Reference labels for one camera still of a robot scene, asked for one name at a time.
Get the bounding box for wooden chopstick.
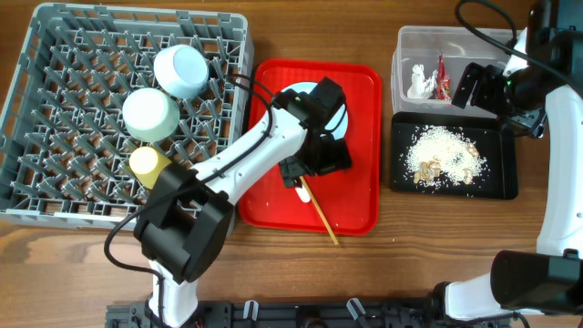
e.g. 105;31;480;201
300;176;341;246

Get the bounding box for white plastic fork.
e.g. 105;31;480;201
295;187;311;203

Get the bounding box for red snack wrapper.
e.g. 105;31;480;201
435;55;451;101

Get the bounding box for light blue bowl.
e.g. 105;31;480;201
154;45;210;99

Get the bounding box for green bowl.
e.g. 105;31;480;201
122;87;179;143

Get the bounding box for yellow cup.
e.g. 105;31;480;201
128;147;171;190

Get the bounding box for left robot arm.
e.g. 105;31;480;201
132;86;352;327

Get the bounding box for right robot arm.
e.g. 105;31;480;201
440;26;582;323

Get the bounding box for grey dishwasher rack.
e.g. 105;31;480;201
1;3;254;230

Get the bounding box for light blue plate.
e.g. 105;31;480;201
281;82;349;139

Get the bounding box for red plastic tray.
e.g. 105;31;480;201
239;59;383;235

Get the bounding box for clear plastic bin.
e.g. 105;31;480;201
391;26;509;118

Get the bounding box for crumpled white tissue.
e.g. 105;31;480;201
406;64;438;99

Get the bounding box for black plastic tray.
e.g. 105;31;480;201
391;112;518;200

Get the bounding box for rice and food scraps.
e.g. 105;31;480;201
397;125;489;190

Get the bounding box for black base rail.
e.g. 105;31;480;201
105;298;525;328

